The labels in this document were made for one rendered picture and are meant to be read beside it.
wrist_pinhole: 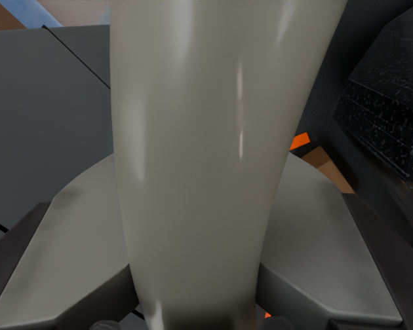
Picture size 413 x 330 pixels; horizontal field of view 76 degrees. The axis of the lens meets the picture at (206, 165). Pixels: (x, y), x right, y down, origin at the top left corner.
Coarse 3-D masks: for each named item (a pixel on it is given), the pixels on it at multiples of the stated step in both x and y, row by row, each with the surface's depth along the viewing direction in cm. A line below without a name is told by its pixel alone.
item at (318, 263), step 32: (288, 160) 10; (288, 192) 8; (320, 192) 8; (288, 224) 7; (320, 224) 7; (352, 224) 7; (288, 256) 6; (320, 256) 6; (352, 256) 6; (288, 288) 6; (320, 288) 5; (352, 288) 5; (384, 288) 5; (320, 320) 5; (352, 320) 5; (384, 320) 5
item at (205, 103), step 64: (128, 0) 3; (192, 0) 2; (256, 0) 2; (320, 0) 3; (128, 64) 3; (192, 64) 3; (256, 64) 3; (320, 64) 3; (128, 128) 3; (192, 128) 3; (256, 128) 3; (128, 192) 4; (192, 192) 4; (256, 192) 4; (128, 256) 5; (192, 256) 4; (256, 256) 5; (192, 320) 5
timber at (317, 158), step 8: (312, 152) 101; (320, 152) 98; (304, 160) 101; (312, 160) 97; (320, 160) 94; (328, 160) 91; (320, 168) 92; (328, 168) 92; (336, 168) 92; (328, 176) 94; (336, 176) 94; (336, 184) 95; (344, 184) 95; (344, 192) 97; (352, 192) 97
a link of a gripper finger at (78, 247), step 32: (64, 192) 8; (96, 192) 8; (64, 224) 7; (96, 224) 7; (32, 256) 6; (64, 256) 6; (96, 256) 6; (32, 288) 6; (64, 288) 6; (96, 288) 6; (128, 288) 6; (0, 320) 5; (32, 320) 5; (64, 320) 5; (96, 320) 6
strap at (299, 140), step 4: (296, 136) 99; (300, 136) 99; (304, 136) 99; (296, 140) 100; (300, 140) 100; (304, 140) 100; (308, 140) 100; (292, 144) 101; (296, 144) 101; (300, 144) 101; (292, 148) 102; (268, 316) 154
